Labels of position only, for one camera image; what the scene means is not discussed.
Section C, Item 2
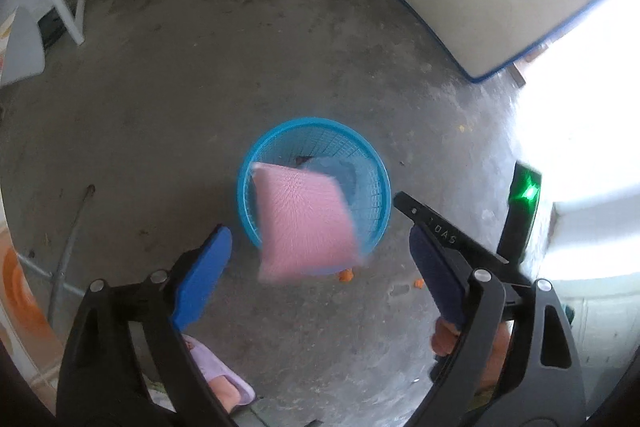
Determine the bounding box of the person's right hand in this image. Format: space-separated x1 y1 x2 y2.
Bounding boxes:
430 319 462 358

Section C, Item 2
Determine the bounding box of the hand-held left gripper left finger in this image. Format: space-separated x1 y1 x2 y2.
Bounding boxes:
56 223 236 427

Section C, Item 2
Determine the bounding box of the blue plastic wastebasket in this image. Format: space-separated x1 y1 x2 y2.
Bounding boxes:
236 117 392 278

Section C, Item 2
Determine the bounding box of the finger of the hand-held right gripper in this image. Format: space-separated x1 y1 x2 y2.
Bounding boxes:
393 191 521 283

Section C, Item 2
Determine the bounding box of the pink sponge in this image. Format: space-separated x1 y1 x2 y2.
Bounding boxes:
251 162 366 285

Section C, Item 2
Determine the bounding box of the purple slipper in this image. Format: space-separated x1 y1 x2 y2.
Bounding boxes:
180 332 257 415

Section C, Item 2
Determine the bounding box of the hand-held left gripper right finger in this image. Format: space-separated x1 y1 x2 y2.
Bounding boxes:
407 227 587 427

